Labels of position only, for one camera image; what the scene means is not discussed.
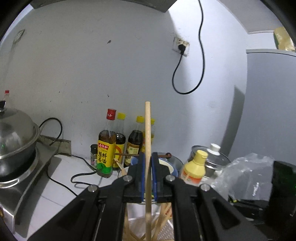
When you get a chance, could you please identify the steel wok lid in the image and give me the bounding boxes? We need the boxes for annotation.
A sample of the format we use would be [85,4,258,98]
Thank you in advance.
[1,100,40,159]

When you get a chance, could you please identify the small spice jar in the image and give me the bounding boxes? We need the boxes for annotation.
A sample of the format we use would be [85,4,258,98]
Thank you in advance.
[90,144,98,168]

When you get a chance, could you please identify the glass pot lid white knob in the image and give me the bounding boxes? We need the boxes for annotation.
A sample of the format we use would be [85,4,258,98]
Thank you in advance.
[188,144,231,178]

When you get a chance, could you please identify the yellow cap dark sauce bottle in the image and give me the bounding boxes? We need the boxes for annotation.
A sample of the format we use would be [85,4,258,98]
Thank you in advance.
[114,113,126,164]

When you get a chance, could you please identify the black power cord with plug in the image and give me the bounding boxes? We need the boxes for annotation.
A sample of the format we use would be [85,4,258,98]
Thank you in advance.
[38,117,105,197]

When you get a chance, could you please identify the clear bottle red cap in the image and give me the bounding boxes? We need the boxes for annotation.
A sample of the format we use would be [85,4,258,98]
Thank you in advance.
[3,90,13,108]

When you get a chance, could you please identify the black wall cable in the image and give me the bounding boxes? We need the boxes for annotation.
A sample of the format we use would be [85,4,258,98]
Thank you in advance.
[171,0,206,95]

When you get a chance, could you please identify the white plastic utensil basket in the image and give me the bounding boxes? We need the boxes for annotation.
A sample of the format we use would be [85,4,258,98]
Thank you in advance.
[122,202,175,240]

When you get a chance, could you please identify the plastic bag of greens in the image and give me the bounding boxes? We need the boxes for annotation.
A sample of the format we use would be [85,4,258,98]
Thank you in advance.
[211,153,274,201]

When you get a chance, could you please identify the orange yellow squeeze bottle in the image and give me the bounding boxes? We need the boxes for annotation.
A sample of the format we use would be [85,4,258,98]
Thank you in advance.
[180,150,208,186]

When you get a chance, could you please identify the black wok with wooden handle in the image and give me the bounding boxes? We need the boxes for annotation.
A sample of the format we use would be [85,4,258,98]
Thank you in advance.
[0,124,41,183]

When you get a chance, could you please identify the red cap cooking oil bottle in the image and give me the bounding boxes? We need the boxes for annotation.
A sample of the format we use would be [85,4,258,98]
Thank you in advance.
[97,108,116,178]

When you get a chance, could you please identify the white plate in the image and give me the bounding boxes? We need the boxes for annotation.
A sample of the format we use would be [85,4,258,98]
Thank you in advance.
[117,162,132,182]

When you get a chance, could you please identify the white wall socket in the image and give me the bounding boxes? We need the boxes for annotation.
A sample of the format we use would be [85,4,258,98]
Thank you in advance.
[172,37,190,57]

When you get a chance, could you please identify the blue bowl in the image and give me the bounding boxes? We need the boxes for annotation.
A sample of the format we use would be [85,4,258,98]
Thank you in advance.
[130,157,178,177]

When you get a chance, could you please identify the bamboo chopstick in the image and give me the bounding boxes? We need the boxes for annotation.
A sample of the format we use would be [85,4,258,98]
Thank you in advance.
[130,230,146,240]
[152,203,172,240]
[124,207,132,241]
[145,101,152,241]

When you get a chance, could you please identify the yellow cap soy sauce bottle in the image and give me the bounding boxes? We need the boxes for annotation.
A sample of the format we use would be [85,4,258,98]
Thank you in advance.
[126,116,144,155]

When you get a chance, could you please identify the silver induction cooker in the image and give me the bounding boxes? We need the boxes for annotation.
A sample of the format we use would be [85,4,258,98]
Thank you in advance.
[1,142,61,233]

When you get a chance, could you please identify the grey refrigerator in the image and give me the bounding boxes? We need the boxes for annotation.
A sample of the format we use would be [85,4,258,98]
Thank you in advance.
[229,49,295,164]

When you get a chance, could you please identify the range hood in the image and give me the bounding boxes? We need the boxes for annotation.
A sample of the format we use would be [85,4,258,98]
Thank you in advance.
[30,0,179,14]

